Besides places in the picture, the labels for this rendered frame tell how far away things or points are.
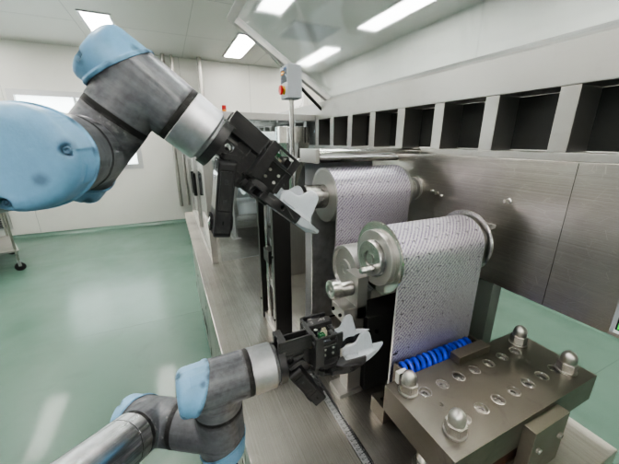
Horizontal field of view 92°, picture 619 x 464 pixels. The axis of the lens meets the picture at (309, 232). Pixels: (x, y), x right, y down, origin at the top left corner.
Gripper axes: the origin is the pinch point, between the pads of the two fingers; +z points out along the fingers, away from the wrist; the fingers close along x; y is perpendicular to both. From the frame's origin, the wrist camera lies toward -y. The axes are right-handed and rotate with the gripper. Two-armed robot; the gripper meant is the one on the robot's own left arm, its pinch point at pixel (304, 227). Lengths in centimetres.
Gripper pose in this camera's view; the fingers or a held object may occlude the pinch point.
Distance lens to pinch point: 50.4
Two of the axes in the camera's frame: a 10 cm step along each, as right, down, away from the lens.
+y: 5.8, -8.1, 0.3
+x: -4.2, -2.7, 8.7
